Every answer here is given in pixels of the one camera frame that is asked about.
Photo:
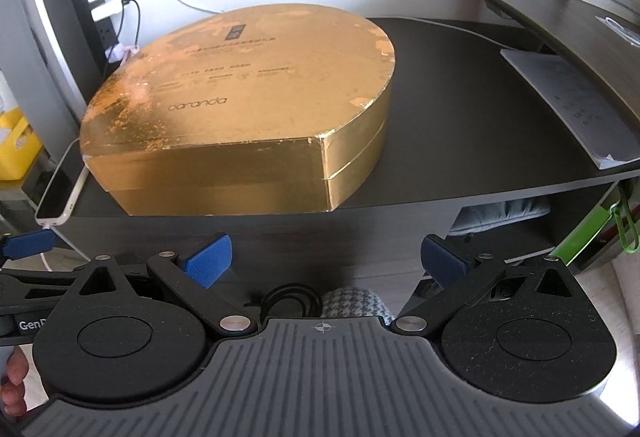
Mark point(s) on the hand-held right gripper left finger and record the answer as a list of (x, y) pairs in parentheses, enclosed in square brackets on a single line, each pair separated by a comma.
[(210, 262)]

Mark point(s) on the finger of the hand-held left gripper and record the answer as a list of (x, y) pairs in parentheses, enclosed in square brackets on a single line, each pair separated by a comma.
[(30, 244), (35, 278)]

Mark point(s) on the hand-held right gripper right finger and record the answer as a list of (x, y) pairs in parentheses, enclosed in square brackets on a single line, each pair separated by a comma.
[(442, 262)]

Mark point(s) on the gold gift box base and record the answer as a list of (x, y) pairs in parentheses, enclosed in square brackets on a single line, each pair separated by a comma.
[(350, 189)]

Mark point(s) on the gold gift box lid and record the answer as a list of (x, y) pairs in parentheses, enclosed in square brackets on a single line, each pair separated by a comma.
[(225, 67)]

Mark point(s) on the dark wooden desktop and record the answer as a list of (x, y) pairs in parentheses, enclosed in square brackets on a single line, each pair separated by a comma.
[(450, 117)]

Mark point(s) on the person's left hand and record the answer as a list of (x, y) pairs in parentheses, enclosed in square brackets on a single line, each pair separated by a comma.
[(15, 387)]

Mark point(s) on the smartphone in white case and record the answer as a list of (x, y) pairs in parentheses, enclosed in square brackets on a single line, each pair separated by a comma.
[(55, 197)]

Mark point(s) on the yellow plastic bin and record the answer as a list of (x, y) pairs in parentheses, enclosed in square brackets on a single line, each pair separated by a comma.
[(15, 152)]

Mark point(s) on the houndstooth cushion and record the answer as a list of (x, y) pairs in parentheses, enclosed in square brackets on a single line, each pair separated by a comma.
[(352, 304)]

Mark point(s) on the green clip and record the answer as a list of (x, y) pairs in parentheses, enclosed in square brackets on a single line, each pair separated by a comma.
[(626, 227)]

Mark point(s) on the stack of white papers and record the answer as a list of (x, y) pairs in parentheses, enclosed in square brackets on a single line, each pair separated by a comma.
[(575, 107)]

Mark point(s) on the lavender charger plug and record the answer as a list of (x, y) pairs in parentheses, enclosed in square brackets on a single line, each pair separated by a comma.
[(115, 52)]

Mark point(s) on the grey cabinet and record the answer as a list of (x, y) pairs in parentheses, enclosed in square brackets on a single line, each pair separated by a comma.
[(40, 17)]

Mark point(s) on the white charger plug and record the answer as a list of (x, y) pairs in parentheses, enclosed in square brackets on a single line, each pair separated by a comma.
[(107, 10)]

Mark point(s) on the dark curved raised desk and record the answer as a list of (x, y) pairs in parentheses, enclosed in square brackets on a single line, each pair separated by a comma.
[(550, 12)]

